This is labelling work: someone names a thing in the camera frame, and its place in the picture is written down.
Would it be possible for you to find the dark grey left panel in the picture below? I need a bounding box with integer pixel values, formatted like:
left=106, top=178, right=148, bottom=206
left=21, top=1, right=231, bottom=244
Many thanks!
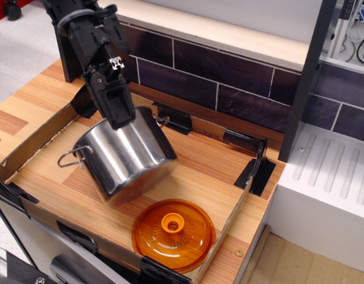
left=53, top=16, right=83, bottom=83

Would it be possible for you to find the white sink drainboard unit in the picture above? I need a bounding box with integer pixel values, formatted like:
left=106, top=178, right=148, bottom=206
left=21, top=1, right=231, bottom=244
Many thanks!
left=267, top=124, right=364, bottom=273

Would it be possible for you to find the cardboard fence with black tape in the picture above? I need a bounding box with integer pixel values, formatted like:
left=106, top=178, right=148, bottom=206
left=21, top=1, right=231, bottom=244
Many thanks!
left=0, top=84, right=280, bottom=283

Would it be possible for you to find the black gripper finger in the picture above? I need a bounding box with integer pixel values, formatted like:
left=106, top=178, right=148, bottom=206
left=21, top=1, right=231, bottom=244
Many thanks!
left=82, top=67, right=135, bottom=130

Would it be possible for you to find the black caster wheel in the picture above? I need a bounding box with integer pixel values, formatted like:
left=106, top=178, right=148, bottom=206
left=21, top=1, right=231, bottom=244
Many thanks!
left=2, top=0, right=22, bottom=21

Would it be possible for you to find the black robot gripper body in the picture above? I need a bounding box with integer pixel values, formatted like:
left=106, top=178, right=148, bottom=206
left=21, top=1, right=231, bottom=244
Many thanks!
left=41, top=1, right=131, bottom=74

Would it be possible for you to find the orange glass lid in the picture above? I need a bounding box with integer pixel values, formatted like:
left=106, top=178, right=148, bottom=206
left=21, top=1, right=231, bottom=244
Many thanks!
left=132, top=199, right=216, bottom=273

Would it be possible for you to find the stainless steel pot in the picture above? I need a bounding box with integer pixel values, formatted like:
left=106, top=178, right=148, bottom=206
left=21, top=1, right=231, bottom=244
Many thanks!
left=63, top=106, right=178, bottom=206

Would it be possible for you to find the dark grey vertical post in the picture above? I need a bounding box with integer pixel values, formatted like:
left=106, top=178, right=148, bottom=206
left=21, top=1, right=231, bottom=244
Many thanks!
left=278, top=1, right=336, bottom=162

